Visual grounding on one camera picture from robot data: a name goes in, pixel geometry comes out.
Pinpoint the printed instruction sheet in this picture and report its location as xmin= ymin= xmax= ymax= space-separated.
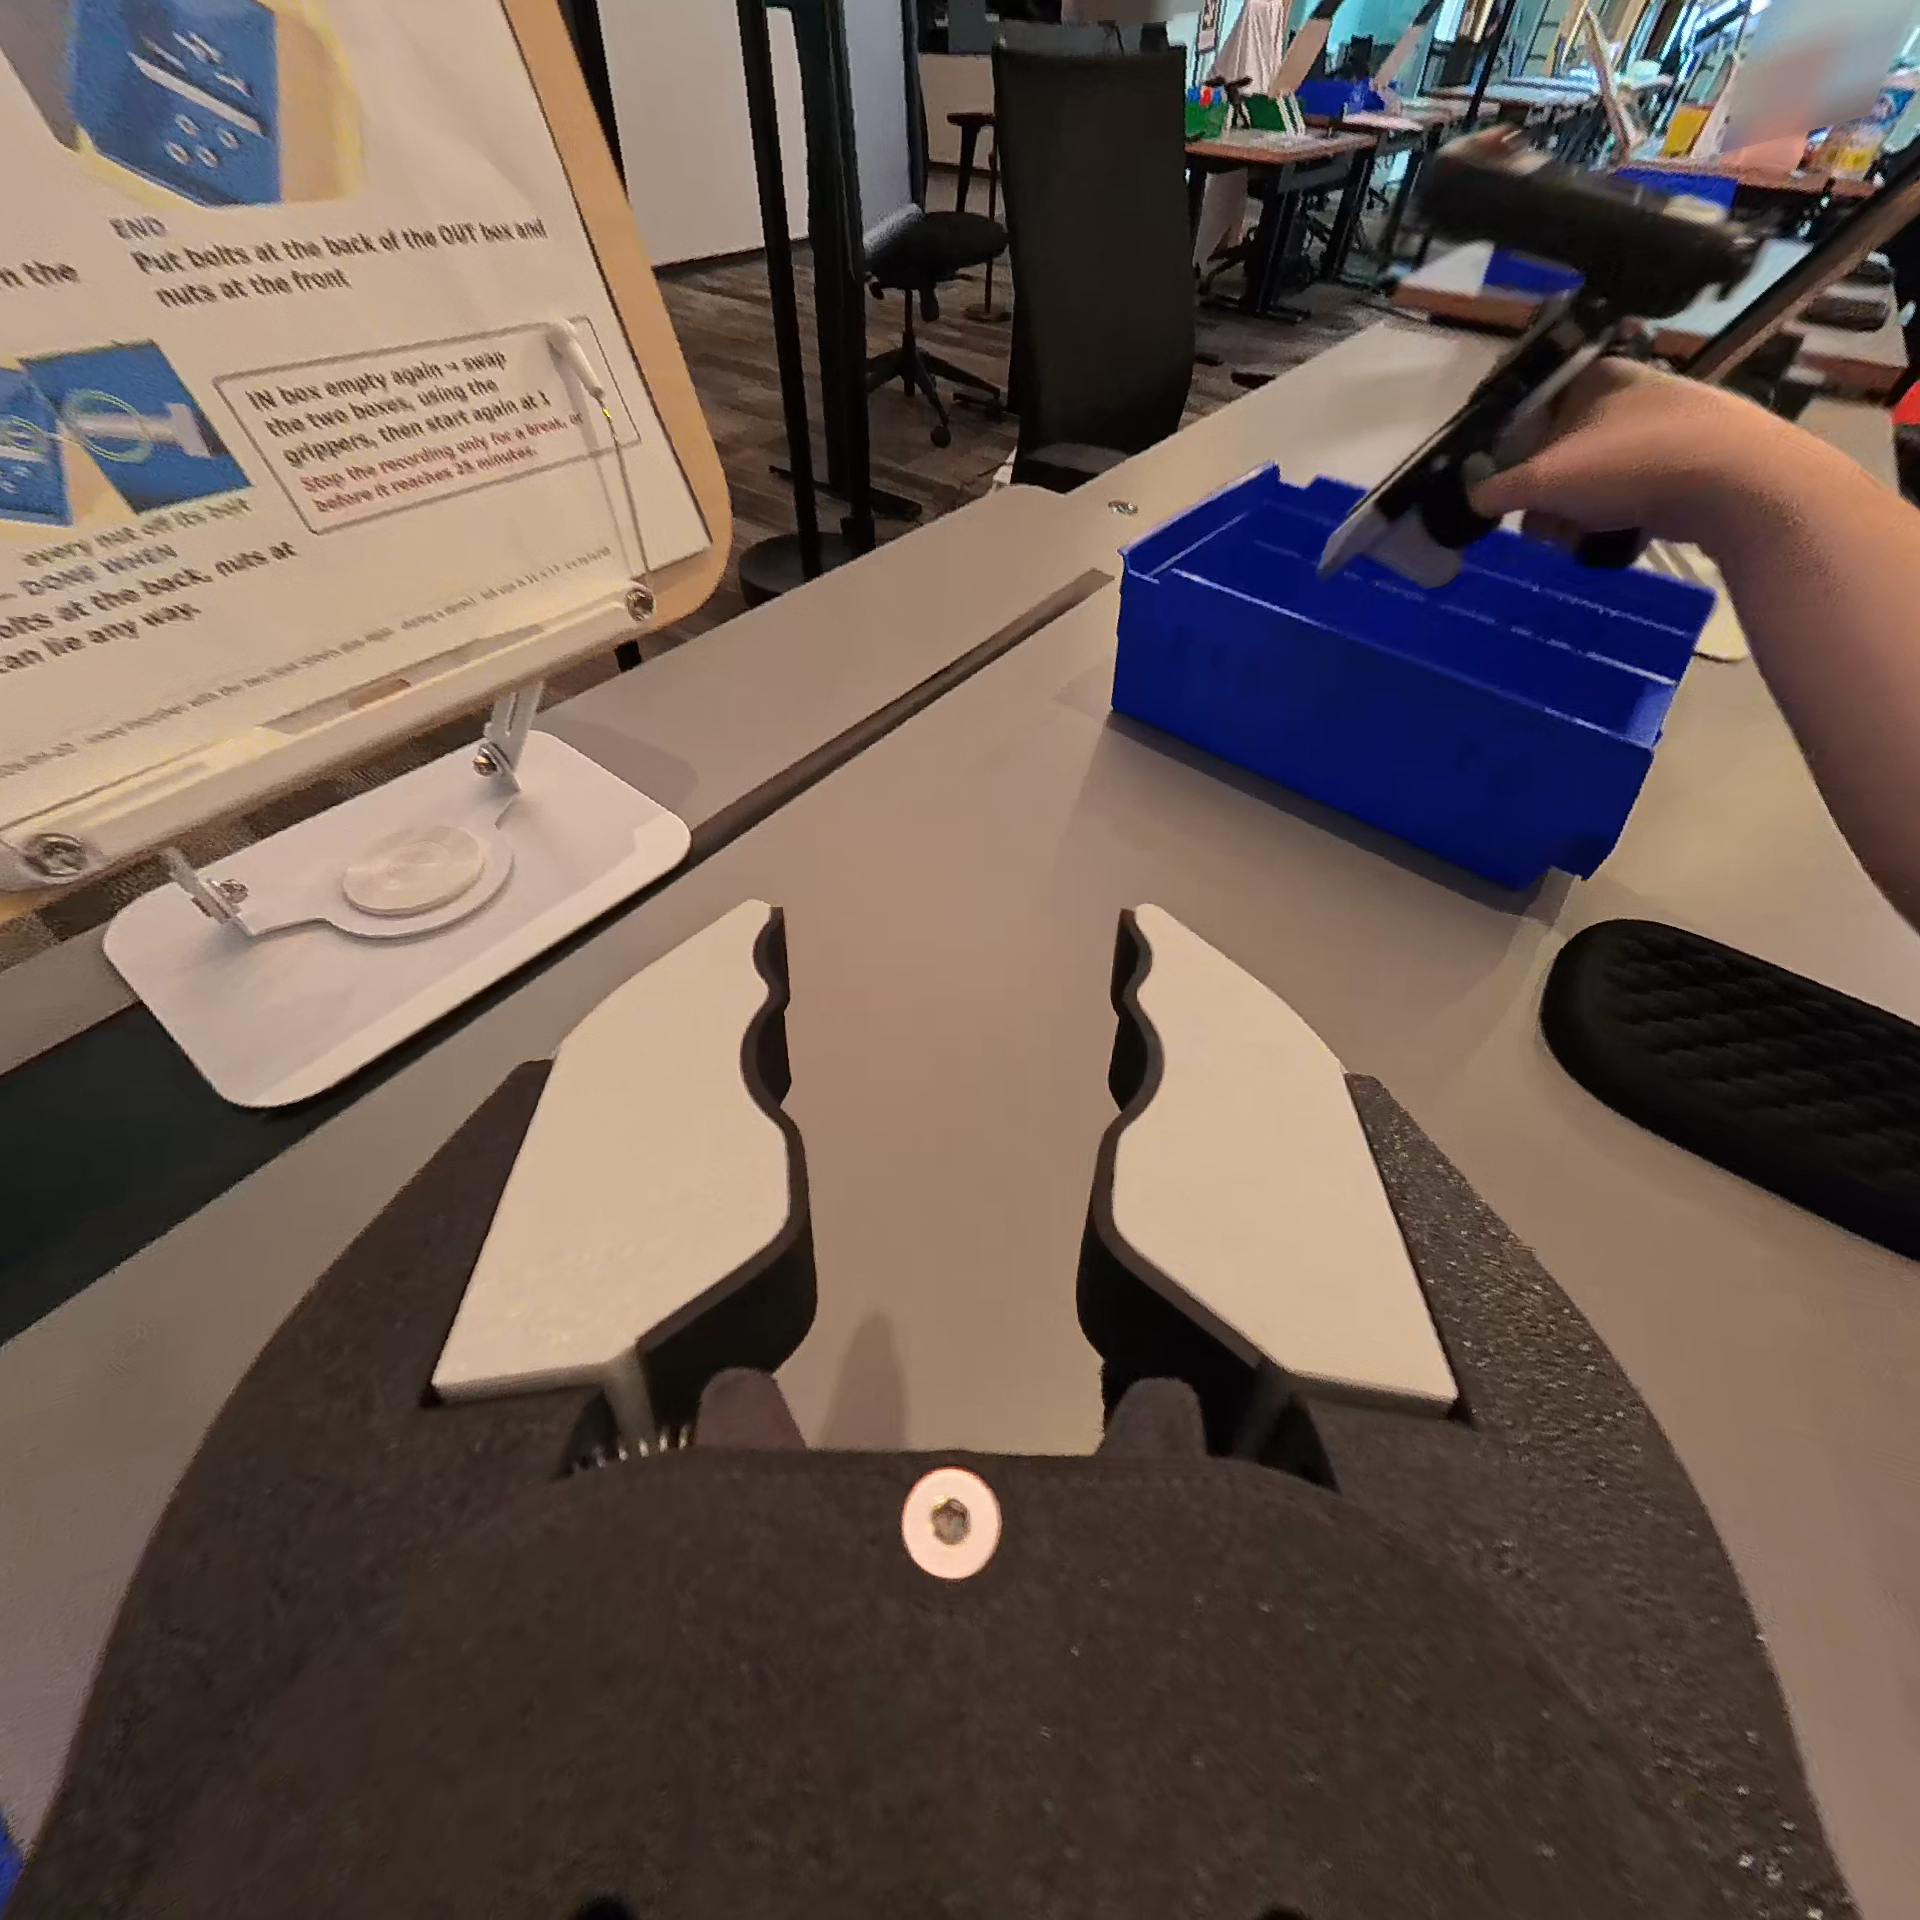
xmin=0 ymin=0 xmax=713 ymax=841

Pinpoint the person's right hand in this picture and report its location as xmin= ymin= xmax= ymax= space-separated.
xmin=1467 ymin=357 xmax=1785 ymax=570

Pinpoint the tall black office chair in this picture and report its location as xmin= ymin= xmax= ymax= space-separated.
xmin=989 ymin=42 xmax=1201 ymax=489

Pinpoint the person's right forearm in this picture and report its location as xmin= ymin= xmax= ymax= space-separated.
xmin=1695 ymin=435 xmax=1920 ymax=933

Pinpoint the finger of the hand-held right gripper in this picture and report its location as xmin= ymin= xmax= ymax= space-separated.
xmin=1324 ymin=515 xmax=1481 ymax=591
xmin=1315 ymin=377 xmax=1520 ymax=578

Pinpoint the low black office chair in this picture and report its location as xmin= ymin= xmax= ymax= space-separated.
xmin=861 ymin=111 xmax=1011 ymax=443

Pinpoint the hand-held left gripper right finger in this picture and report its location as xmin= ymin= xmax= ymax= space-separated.
xmin=1073 ymin=900 xmax=1464 ymax=1449

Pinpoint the black armrest pad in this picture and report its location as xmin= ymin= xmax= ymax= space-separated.
xmin=1543 ymin=918 xmax=1920 ymax=1262

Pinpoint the blue plastic bin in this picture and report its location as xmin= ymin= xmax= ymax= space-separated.
xmin=1113 ymin=463 xmax=1718 ymax=890

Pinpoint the background wooden desk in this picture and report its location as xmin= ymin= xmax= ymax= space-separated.
xmin=1183 ymin=129 xmax=1419 ymax=324

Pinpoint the wooden backing board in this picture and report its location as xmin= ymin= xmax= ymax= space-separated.
xmin=0 ymin=0 xmax=733 ymax=903

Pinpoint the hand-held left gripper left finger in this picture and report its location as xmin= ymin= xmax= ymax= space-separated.
xmin=428 ymin=895 xmax=822 ymax=1449

